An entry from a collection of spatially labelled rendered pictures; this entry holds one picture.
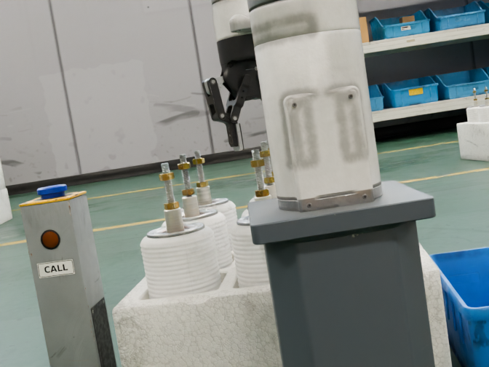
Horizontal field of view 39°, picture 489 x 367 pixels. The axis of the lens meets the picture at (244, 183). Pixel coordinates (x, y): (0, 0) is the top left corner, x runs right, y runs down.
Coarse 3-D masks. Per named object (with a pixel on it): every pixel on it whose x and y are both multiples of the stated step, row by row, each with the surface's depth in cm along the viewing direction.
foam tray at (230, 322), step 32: (224, 288) 84; (256, 288) 81; (128, 320) 82; (160, 320) 82; (192, 320) 81; (224, 320) 81; (256, 320) 81; (128, 352) 83; (160, 352) 82; (192, 352) 82; (224, 352) 81; (256, 352) 81; (448, 352) 79
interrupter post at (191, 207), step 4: (192, 196) 99; (196, 196) 100; (184, 200) 99; (188, 200) 99; (192, 200) 99; (196, 200) 99; (184, 204) 99; (188, 204) 99; (192, 204) 99; (196, 204) 99; (184, 208) 99; (188, 208) 99; (192, 208) 99; (196, 208) 99; (184, 212) 100; (188, 212) 99; (192, 212) 99; (196, 212) 99; (188, 216) 99; (192, 216) 99
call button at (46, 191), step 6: (48, 186) 94; (54, 186) 92; (60, 186) 93; (66, 186) 94; (42, 192) 92; (48, 192) 92; (54, 192) 92; (60, 192) 93; (42, 198) 93; (48, 198) 92
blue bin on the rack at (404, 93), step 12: (384, 84) 552; (396, 84) 580; (408, 84) 580; (420, 84) 579; (432, 84) 532; (384, 96) 563; (396, 96) 534; (408, 96) 534; (420, 96) 534; (432, 96) 535
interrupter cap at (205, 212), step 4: (200, 212) 102; (204, 212) 101; (208, 212) 100; (212, 212) 98; (216, 212) 99; (184, 216) 101; (196, 216) 96; (200, 216) 96; (204, 216) 97; (208, 216) 97; (184, 220) 96; (188, 220) 96; (192, 220) 96
